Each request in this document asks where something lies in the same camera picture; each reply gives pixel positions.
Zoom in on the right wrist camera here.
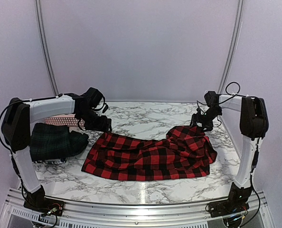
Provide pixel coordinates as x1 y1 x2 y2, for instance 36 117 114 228
204 91 219 107

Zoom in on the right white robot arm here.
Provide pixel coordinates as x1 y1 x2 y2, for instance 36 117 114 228
190 91 269 213

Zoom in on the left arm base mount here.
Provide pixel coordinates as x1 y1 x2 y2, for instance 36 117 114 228
21 186 65 216

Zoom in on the aluminium corner post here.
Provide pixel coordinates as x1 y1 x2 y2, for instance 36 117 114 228
35 0 59 95
217 0 245 93

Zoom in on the left aluminium corner post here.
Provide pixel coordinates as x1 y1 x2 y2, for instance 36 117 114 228
35 0 59 95

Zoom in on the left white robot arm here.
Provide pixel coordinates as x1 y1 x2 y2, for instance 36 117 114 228
0 88 112 211

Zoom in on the pink plastic laundry basket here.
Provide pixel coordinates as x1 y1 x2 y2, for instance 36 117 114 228
44 114 85 127

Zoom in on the dark green plaid garment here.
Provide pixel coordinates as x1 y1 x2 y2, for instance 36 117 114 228
29 123 89 162

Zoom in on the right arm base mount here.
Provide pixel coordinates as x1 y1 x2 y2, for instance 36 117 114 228
205 183 253 218

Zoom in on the right aluminium corner post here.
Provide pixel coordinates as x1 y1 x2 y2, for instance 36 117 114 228
217 0 245 93

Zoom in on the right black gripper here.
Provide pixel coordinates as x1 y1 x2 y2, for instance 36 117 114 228
189 107 222 132

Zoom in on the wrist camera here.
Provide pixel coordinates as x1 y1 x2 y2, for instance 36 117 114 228
84 87 109 113
204 91 219 107

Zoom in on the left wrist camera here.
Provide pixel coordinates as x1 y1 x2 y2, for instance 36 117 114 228
84 87 109 113

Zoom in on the folded striped garment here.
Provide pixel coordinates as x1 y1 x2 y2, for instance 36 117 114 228
34 158 67 165

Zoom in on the red black plaid garment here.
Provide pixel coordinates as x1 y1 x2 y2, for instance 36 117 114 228
82 125 217 181

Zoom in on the aluminium front frame rail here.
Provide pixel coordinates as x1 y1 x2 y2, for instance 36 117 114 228
0 187 274 228

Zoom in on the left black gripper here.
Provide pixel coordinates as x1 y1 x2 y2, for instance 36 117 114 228
77 108 112 133

